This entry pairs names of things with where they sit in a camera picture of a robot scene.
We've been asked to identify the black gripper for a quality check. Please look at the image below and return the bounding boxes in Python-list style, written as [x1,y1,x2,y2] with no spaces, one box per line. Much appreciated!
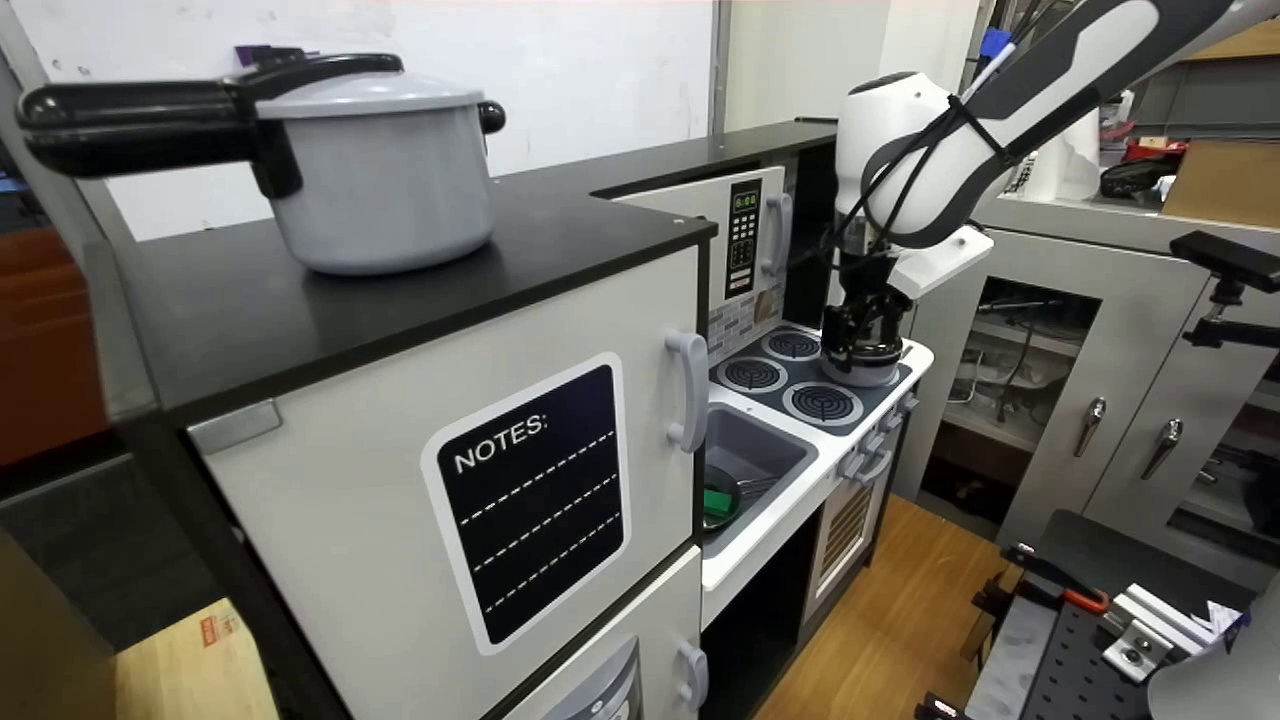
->
[819,244,920,371]

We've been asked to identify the black glass pot lid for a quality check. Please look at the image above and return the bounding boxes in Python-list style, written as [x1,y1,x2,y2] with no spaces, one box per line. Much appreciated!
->
[824,335,913,371]

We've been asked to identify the small grey pot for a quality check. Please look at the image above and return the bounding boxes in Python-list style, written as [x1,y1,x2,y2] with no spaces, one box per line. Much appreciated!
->
[819,348,913,393]

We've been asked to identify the grey toy stove top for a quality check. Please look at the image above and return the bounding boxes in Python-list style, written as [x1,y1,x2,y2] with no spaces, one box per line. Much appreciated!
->
[710,319,926,439]

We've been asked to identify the grey toy sink basin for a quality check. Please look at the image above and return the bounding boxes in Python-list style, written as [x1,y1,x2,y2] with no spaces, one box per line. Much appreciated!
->
[694,395,819,554]

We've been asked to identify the green block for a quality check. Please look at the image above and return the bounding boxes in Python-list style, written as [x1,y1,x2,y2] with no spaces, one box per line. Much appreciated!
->
[701,486,745,527]

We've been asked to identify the white pot with black lid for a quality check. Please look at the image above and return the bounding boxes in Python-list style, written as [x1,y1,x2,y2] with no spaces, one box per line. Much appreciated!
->
[17,41,514,281]

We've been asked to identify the white toy oven door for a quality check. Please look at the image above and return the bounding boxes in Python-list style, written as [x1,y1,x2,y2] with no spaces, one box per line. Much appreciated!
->
[797,444,902,631]

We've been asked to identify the toy microwave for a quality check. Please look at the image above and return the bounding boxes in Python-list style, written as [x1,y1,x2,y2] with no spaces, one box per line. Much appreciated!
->
[610,161,797,361]

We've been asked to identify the small steel saucepan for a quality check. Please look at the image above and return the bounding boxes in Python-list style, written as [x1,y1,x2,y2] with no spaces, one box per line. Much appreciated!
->
[697,462,794,541]

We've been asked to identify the grey metal cabinet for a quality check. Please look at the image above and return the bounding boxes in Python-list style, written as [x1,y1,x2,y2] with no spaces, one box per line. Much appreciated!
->
[887,164,1280,593]

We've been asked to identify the black clamp orange grip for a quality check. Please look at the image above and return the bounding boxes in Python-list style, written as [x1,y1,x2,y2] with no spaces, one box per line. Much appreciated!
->
[997,535,1111,622]

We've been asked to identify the black notes chalkboard panel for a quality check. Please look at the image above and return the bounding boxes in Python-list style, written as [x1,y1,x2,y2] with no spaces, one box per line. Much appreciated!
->
[420,348,633,661]

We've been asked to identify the black perforated breadboard table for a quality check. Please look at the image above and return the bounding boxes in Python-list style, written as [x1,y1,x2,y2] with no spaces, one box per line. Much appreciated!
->
[962,506,1280,720]

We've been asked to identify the cardboard box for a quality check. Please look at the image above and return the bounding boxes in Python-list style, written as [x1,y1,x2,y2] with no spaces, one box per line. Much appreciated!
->
[1162,134,1280,231]
[109,593,283,720]

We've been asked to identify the short aluminium extrusion pieces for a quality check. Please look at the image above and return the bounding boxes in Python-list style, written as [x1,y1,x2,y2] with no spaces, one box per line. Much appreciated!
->
[1095,581,1247,690]

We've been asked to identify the grey fridge dispenser panel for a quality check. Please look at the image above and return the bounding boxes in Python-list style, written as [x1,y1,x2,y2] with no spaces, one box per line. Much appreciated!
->
[570,639,650,720]

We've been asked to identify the light grey curved cover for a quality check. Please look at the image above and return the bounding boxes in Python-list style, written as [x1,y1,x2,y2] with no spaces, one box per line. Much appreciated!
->
[1140,569,1280,720]

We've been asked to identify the white toy kitchen playset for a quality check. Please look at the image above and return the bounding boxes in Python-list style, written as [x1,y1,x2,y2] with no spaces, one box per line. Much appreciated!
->
[116,117,939,720]

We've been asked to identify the brown wooden cabinet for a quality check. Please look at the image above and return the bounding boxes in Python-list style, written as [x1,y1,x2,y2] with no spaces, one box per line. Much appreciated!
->
[0,220,113,473]

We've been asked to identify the grey oven door handle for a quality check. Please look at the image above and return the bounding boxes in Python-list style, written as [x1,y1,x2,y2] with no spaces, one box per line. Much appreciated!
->
[838,444,896,488]

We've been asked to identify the long white door handle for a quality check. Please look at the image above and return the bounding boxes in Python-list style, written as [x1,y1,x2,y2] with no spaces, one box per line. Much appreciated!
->
[664,327,716,458]

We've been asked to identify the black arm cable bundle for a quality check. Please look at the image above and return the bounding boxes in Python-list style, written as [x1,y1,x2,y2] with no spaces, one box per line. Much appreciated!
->
[834,93,1033,255]

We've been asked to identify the silver cabinet handle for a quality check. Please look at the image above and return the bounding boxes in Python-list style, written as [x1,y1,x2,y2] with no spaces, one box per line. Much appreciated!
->
[1071,393,1111,462]
[1140,411,1188,486]

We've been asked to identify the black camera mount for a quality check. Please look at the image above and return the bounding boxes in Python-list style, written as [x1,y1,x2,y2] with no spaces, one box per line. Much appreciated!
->
[1169,229,1280,358]

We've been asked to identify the small white door handle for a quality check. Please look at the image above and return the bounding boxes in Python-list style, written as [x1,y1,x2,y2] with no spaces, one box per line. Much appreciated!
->
[669,635,716,713]

